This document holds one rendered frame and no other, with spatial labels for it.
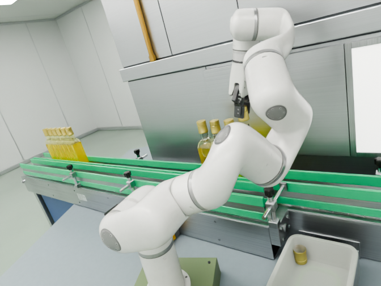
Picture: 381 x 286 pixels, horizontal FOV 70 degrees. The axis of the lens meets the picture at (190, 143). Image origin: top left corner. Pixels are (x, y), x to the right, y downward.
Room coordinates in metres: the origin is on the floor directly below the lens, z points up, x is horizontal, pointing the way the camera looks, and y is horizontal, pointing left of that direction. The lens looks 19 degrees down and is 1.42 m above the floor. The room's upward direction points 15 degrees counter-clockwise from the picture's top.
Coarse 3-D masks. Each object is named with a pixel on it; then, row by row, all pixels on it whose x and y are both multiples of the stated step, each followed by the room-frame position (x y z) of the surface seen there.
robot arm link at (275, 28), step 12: (264, 12) 0.69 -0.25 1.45; (276, 12) 0.68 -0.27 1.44; (288, 12) 0.68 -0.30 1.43; (264, 24) 0.68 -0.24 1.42; (276, 24) 0.67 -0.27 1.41; (288, 24) 0.64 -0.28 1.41; (264, 36) 0.69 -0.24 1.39; (276, 36) 0.59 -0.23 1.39; (288, 36) 0.60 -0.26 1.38; (252, 48) 0.58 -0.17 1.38; (264, 48) 0.56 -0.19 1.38; (276, 48) 0.56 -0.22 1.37; (288, 48) 0.61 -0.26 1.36
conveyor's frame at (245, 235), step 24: (48, 192) 1.60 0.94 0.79; (72, 192) 1.39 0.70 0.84; (96, 192) 1.22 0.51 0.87; (192, 216) 0.84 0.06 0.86; (216, 216) 0.78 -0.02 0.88; (312, 216) 0.66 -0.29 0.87; (336, 216) 0.62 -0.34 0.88; (216, 240) 0.79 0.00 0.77; (240, 240) 0.72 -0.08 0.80; (264, 240) 0.67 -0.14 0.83; (360, 240) 0.59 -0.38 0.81
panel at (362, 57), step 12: (360, 48) 0.73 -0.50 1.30; (372, 48) 0.71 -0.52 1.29; (360, 60) 0.73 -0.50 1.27; (372, 60) 0.71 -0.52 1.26; (360, 72) 0.73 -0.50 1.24; (372, 72) 0.71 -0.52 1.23; (360, 84) 0.73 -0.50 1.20; (372, 84) 0.71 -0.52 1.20; (360, 96) 0.73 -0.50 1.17; (372, 96) 0.71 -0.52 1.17; (360, 108) 0.73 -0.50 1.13; (372, 108) 0.71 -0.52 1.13; (360, 120) 0.73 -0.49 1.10; (372, 120) 0.71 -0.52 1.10; (360, 132) 0.73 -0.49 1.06; (372, 132) 0.71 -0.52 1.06; (360, 144) 0.73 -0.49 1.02; (372, 144) 0.71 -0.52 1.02
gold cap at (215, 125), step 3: (210, 120) 0.92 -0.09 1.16; (213, 120) 0.91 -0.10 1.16; (216, 120) 0.90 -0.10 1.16; (210, 123) 0.90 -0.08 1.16; (213, 123) 0.89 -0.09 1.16; (216, 123) 0.89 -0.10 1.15; (210, 126) 0.90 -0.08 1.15; (213, 126) 0.89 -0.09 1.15; (216, 126) 0.89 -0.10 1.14; (219, 126) 0.90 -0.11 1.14; (213, 129) 0.89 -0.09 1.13; (216, 129) 0.89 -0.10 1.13; (219, 129) 0.89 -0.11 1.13; (213, 132) 0.89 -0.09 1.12; (216, 132) 0.89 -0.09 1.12
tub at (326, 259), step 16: (288, 240) 0.63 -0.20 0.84; (304, 240) 0.62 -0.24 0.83; (320, 240) 0.59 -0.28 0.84; (288, 256) 0.59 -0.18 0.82; (320, 256) 0.59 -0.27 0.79; (336, 256) 0.56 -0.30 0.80; (352, 256) 0.52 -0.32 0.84; (272, 272) 0.53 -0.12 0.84; (288, 272) 0.57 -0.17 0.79; (304, 272) 0.57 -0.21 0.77; (320, 272) 0.56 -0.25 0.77; (336, 272) 0.55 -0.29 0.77; (352, 272) 0.47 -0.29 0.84
